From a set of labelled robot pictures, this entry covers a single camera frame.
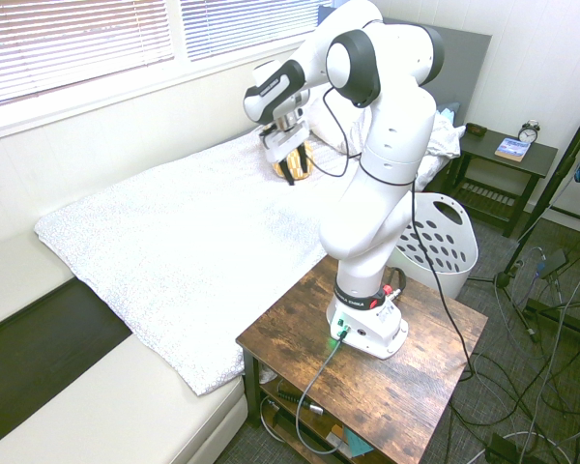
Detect cream upholstered bed base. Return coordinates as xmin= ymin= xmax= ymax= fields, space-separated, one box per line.
xmin=0 ymin=231 xmax=248 ymax=464

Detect thick black base cable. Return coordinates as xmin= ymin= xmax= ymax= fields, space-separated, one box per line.
xmin=389 ymin=268 xmax=408 ymax=297

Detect grey base cable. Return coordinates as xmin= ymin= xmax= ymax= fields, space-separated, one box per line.
xmin=294 ymin=332 xmax=350 ymax=456

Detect black slim stand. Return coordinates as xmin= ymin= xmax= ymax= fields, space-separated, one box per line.
xmin=468 ymin=103 xmax=580 ymax=344

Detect wide white window blinds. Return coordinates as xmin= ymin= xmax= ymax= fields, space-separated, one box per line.
xmin=0 ymin=0 xmax=177 ymax=110

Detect black power adapter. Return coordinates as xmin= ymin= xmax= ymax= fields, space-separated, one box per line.
xmin=542 ymin=248 xmax=569 ymax=279

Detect teal paper sheet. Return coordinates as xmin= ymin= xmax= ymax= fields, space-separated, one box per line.
xmin=342 ymin=427 xmax=375 ymax=458

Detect crumpled white patterned blanket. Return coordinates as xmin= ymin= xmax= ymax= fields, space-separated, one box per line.
xmin=414 ymin=113 xmax=467 ymax=194

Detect black alarm clock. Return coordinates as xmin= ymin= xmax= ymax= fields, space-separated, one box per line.
xmin=518 ymin=119 xmax=542 ymax=145

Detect yellow white patterned pillow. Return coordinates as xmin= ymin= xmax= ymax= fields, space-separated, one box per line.
xmin=258 ymin=123 xmax=316 ymax=181

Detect grey headboard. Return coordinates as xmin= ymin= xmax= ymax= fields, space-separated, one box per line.
xmin=381 ymin=18 xmax=493 ymax=190

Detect black nightstand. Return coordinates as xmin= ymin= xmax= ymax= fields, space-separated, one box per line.
xmin=434 ymin=125 xmax=560 ymax=239

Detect rustic wooden side table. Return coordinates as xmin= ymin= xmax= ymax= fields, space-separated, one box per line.
xmin=235 ymin=253 xmax=488 ymax=464

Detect white circle-patterned bed cover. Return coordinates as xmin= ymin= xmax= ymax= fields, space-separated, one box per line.
xmin=33 ymin=128 xmax=368 ymax=397

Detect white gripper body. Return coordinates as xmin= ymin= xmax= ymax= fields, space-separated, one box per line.
xmin=263 ymin=123 xmax=310 ymax=163

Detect plain white pillow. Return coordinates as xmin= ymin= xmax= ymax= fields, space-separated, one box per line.
xmin=308 ymin=96 xmax=373 ymax=156

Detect blue white book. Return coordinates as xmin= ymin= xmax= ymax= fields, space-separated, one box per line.
xmin=494 ymin=137 xmax=533 ymax=163

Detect white perforated laundry basket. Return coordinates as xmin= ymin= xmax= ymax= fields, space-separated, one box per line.
xmin=391 ymin=191 xmax=479 ymax=301

